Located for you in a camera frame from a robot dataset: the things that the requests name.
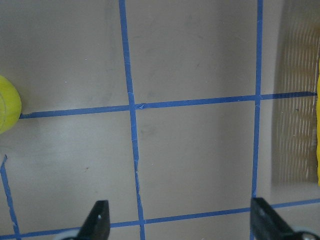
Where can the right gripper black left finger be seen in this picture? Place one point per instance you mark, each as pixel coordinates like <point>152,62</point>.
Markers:
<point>97,224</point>

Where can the yellow tape roll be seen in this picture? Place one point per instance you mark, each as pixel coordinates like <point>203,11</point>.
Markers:
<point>10,105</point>

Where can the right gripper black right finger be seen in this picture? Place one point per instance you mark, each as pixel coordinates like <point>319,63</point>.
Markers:
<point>266,223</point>

